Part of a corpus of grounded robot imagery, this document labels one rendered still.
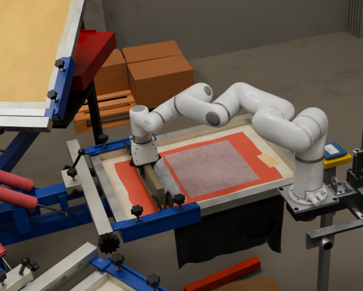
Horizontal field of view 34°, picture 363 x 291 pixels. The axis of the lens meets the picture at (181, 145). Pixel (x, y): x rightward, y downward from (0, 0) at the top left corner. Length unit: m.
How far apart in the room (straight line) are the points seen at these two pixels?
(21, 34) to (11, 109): 0.44
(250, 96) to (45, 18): 1.42
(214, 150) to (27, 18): 1.15
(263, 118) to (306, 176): 0.26
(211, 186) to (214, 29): 3.60
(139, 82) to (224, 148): 2.18
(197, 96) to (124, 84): 3.15
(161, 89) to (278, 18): 1.77
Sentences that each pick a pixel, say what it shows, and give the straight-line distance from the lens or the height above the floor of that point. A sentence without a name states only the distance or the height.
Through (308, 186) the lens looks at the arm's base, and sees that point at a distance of 1.95.
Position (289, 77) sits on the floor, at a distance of 5.43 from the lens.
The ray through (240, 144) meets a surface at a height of 0.96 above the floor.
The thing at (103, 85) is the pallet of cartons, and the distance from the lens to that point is 5.06.
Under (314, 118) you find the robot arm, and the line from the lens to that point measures 1.84.
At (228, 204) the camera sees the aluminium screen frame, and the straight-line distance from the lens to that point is 2.25.
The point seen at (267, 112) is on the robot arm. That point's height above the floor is 1.47.
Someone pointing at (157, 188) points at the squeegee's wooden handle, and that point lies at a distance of 2.22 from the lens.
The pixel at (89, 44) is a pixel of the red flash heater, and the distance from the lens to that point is 3.47.
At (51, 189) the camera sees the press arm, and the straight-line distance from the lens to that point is 2.36.
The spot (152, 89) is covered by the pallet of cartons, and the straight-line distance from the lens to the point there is 4.74.
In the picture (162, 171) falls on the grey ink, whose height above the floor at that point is 0.96.
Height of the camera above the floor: 2.35
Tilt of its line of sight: 32 degrees down
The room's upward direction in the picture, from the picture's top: 5 degrees counter-clockwise
